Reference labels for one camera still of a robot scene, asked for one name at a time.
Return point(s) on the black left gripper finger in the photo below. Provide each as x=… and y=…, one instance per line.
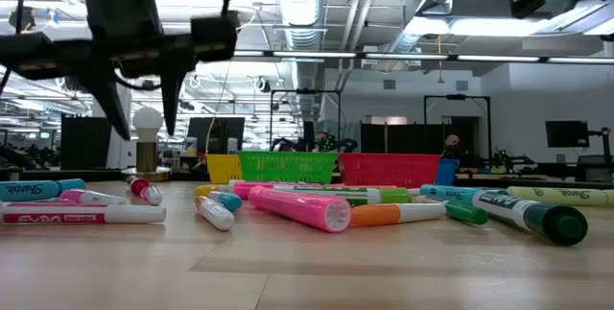
x=108, y=99
x=172, y=94

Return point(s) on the pink cap white marker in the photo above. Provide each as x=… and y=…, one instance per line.
x=96, y=197

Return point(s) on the yellow marker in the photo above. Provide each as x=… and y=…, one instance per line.
x=204, y=190

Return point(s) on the turquoise Sharpie highlighter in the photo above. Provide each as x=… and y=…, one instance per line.
x=43, y=190
x=441, y=192

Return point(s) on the pink Sharpie highlighter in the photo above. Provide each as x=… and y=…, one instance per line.
x=242, y=189
x=297, y=207

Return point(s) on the red Expo marker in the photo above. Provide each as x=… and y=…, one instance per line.
x=134, y=214

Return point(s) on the blue cap white marker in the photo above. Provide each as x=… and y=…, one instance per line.
x=230, y=201

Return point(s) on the orange cap white marker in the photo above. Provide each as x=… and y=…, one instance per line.
x=216, y=214
x=379, y=215

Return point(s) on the yellow-green Sharpie highlighter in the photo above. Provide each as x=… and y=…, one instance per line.
x=566, y=196

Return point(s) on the thin green cap marker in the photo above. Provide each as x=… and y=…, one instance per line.
x=465, y=213

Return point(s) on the dark green Expo marker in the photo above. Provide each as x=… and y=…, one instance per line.
x=556, y=223

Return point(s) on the background black robot arm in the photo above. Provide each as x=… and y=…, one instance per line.
x=508, y=159
x=292, y=146

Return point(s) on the white bulb brass lamp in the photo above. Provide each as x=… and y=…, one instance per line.
x=147, y=125

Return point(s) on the black partition panel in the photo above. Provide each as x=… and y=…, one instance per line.
x=408, y=138
x=86, y=142

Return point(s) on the yellow blue canister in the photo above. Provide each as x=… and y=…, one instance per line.
x=191, y=147

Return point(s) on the black computer monitor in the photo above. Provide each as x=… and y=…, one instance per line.
x=220, y=132
x=566, y=133

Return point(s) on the white bottle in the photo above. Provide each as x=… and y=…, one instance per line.
x=232, y=146

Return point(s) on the yellow plastic basket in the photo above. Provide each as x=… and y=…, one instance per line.
x=223, y=168

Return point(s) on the red cap white marker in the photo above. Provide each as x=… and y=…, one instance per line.
x=139, y=186

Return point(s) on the black ceiling device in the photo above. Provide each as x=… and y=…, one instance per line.
x=21, y=17

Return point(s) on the green plastic basket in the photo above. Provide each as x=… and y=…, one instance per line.
x=288, y=166

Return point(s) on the overhead light bar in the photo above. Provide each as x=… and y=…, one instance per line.
x=312, y=54

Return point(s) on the person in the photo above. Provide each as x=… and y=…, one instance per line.
x=452, y=143
x=322, y=139

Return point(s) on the blue plastic basket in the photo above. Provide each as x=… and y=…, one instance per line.
x=447, y=172

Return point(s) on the red plastic basket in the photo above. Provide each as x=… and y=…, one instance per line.
x=388, y=170

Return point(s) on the light green Expo marker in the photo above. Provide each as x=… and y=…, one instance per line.
x=393, y=196

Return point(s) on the black frame stand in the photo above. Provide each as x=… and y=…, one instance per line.
x=455, y=96
x=307, y=91

